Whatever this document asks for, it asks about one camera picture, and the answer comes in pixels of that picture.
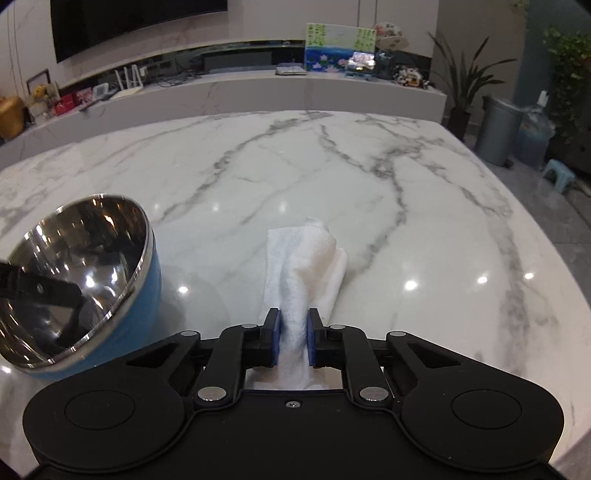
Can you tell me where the black white toy figure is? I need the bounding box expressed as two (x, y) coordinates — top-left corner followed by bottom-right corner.
(394, 65), (431, 90)

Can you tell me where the golden vase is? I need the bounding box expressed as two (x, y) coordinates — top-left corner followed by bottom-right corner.
(0, 96), (24, 141)

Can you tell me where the leafy green plant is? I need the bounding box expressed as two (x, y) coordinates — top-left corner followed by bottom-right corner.
(544, 26), (590, 164)

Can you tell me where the white router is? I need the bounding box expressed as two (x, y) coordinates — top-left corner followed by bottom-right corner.
(113, 64), (144, 99)

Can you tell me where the grey trash bin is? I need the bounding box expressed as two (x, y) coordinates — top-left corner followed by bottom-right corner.
(475, 95), (524, 166)

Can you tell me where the grey notebook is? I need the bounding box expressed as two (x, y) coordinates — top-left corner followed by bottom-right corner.
(276, 63), (307, 76)

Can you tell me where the blue steel bowl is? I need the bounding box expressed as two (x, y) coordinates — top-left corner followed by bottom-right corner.
(1, 194), (162, 380)

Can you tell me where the red box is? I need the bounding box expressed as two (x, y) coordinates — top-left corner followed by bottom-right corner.
(53, 92), (79, 116)

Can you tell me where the blue water jug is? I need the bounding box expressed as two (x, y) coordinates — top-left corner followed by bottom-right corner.
(514, 90), (555, 169)

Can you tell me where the lotus painting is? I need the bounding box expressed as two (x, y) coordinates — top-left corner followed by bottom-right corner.
(304, 23), (377, 76)

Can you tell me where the picture frame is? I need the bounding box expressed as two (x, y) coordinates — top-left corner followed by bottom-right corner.
(26, 69), (51, 101)

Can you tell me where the small teal stool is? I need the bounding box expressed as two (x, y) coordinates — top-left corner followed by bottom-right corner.
(542, 159), (576, 194)

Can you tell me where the white cloth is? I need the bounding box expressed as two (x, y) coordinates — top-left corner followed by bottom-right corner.
(245, 218), (349, 390)

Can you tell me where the decorative fan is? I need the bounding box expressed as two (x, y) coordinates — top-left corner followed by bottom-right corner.
(374, 22), (409, 52)

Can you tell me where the potted long-leaf plant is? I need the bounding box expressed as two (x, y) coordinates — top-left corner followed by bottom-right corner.
(429, 34), (517, 141)

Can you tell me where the black television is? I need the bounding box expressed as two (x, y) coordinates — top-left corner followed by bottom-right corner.
(50, 0), (228, 62)

